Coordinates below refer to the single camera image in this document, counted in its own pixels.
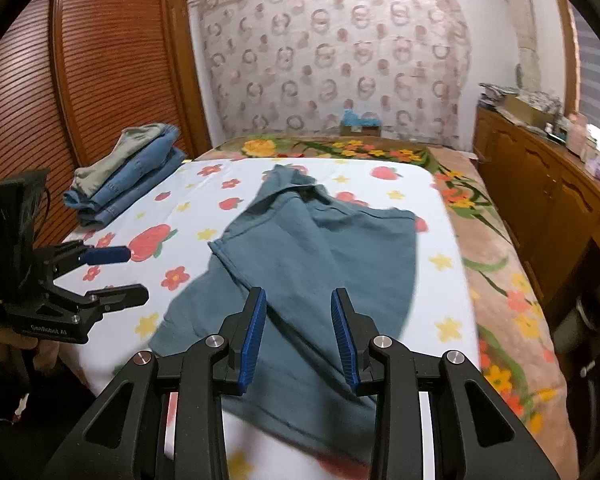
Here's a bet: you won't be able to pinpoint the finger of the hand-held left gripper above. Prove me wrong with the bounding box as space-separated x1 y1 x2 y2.
45 241 131 275
82 283 149 322

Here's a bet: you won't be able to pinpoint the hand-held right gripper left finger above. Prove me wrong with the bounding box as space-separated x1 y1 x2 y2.
42 286 268 480

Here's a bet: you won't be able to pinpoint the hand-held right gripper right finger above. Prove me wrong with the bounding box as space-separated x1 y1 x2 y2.
330 287 561 480

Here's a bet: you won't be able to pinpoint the teal pants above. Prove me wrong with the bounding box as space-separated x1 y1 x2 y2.
150 164 421 476

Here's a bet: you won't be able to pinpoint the person's left hand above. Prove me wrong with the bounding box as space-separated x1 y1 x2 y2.
0 322 61 378

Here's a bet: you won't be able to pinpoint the folded blue jeans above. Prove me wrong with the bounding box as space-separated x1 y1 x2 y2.
77 147 188 228
64 125 182 209

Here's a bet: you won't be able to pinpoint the white strawberry print blanket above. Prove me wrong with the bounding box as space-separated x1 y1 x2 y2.
0 157 481 480

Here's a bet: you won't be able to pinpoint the peach floral blanket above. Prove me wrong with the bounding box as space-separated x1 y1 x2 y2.
195 135 581 480

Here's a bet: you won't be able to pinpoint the wooden louvered wardrobe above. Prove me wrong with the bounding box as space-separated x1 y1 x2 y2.
0 0 211 301

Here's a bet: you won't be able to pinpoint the small cardboard box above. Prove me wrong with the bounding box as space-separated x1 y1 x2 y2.
340 122 383 139

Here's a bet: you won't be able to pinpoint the dark grey object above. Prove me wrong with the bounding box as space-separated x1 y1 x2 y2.
550 280 600 480

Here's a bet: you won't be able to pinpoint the wooden sideboard cabinet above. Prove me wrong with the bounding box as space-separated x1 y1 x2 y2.
472 102 600 321

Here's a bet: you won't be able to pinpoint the open cardboard box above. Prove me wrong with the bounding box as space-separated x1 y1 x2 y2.
500 94 551 127

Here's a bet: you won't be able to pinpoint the pink and white clutter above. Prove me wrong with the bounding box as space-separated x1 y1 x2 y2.
565 112 600 183

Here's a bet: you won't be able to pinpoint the white wrapped pipe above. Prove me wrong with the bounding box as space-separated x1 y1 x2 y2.
510 0 542 86

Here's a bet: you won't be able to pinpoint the grey window blind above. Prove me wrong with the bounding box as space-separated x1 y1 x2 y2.
572 5 600 131

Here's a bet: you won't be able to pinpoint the ring patterned curtain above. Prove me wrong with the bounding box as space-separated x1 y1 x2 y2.
187 0 473 153

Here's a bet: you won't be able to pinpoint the wooden window frame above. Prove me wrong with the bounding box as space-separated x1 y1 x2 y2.
555 0 582 116

